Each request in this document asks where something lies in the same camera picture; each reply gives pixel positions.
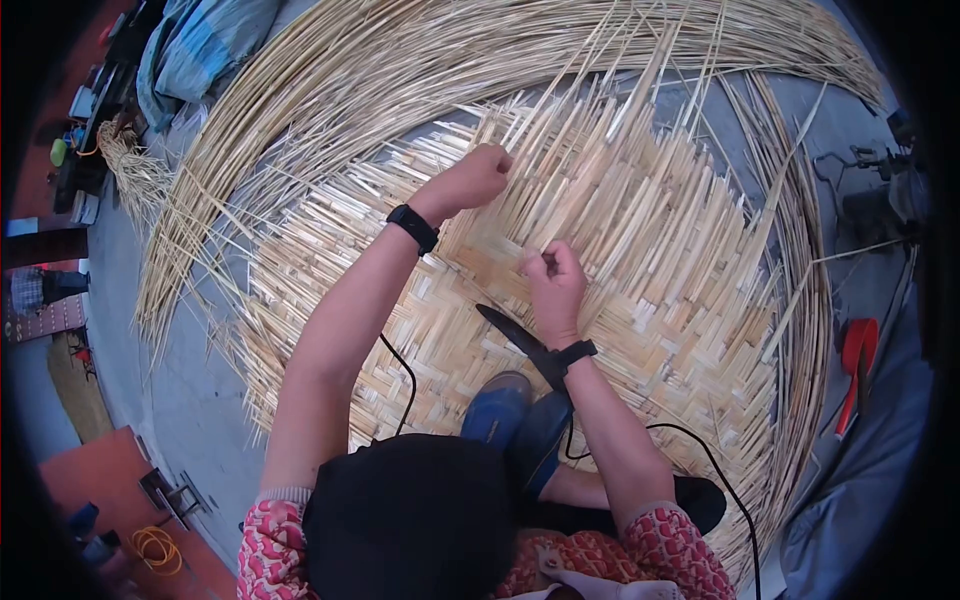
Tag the cluttered dark table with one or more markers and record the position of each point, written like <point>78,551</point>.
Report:
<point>97,112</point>

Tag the dark curved knife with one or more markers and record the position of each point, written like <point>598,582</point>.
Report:
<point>517,341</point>

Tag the person's right hand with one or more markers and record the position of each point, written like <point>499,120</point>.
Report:
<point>559,304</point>

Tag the person's left hand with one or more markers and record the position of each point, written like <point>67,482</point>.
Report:
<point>465,184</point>

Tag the person's right thumb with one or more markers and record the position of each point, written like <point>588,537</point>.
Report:
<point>535,271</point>

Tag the woven bamboo strip mat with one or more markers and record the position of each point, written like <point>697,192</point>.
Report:
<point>675,300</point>

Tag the black wrist band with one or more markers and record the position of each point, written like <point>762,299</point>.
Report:
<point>576,352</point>
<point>413,228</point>

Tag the metal bracket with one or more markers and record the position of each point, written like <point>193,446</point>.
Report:
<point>172,495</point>

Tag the dark metal machine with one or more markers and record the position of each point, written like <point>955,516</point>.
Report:
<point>885,195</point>

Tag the person's right fingers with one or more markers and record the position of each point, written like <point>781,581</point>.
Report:
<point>566,259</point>

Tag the bundle of loose bamboo strips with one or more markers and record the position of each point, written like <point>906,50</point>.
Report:
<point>337,75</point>

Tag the blue tarp cloth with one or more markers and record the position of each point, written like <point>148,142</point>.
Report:
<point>191,56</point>

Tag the straw bundle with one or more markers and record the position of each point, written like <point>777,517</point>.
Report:
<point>135,172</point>

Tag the person's left fingers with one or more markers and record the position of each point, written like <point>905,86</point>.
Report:
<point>499,169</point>

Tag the person's body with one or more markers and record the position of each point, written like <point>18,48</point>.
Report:
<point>277,555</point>

